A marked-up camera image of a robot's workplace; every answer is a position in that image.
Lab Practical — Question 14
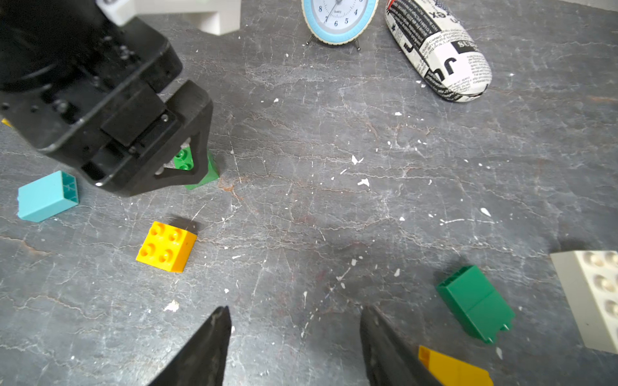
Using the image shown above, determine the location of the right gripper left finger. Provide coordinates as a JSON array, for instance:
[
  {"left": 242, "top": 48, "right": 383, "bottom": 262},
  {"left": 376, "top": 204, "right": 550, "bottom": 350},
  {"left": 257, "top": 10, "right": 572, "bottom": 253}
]
[{"left": 150, "top": 307, "right": 232, "bottom": 386}]

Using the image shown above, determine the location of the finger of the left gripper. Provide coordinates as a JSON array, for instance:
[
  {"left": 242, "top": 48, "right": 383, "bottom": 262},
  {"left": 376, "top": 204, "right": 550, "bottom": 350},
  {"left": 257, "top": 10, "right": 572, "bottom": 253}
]
[{"left": 79, "top": 80, "right": 214, "bottom": 197}]

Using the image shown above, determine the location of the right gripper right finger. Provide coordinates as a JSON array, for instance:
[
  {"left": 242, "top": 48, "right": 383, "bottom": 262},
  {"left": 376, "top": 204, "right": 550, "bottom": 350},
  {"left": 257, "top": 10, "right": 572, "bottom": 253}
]
[{"left": 360, "top": 307, "right": 441, "bottom": 386}]

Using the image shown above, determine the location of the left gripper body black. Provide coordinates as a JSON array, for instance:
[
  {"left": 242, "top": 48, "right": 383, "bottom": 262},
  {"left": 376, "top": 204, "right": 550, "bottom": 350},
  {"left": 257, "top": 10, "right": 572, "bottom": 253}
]
[{"left": 1, "top": 1, "right": 183, "bottom": 169}]

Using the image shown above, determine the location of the yellow lego brick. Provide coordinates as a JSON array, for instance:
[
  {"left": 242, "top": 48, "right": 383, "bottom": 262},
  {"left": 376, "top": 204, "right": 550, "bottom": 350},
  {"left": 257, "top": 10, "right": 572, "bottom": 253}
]
[
  {"left": 136, "top": 221, "right": 197, "bottom": 273},
  {"left": 418, "top": 346, "right": 494, "bottom": 386}
]

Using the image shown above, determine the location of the turquoise lego brick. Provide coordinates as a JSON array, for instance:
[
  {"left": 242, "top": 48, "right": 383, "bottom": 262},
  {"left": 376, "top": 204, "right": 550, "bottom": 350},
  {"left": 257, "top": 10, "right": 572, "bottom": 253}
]
[{"left": 18, "top": 170, "right": 79, "bottom": 223}]

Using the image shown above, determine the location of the cream long lego brick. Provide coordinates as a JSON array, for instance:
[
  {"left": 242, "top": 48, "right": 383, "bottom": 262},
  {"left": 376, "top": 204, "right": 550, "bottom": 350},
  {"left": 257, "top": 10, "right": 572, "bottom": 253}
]
[{"left": 550, "top": 250, "right": 617, "bottom": 354}]

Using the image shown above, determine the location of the dark green lego brick right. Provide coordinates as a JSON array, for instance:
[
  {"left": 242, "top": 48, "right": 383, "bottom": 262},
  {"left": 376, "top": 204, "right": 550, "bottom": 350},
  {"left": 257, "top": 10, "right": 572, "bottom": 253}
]
[{"left": 436, "top": 265, "right": 515, "bottom": 344}]

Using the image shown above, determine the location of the blue alarm clock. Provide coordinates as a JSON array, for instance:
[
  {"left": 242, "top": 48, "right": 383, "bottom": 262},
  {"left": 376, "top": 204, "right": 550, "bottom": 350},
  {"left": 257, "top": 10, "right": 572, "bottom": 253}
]
[{"left": 301, "top": 0, "right": 379, "bottom": 51}]

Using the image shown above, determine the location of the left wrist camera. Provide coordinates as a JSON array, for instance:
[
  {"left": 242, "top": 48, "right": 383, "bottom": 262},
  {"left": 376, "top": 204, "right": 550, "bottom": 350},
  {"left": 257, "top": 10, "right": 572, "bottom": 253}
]
[{"left": 96, "top": 0, "right": 241, "bottom": 36}]

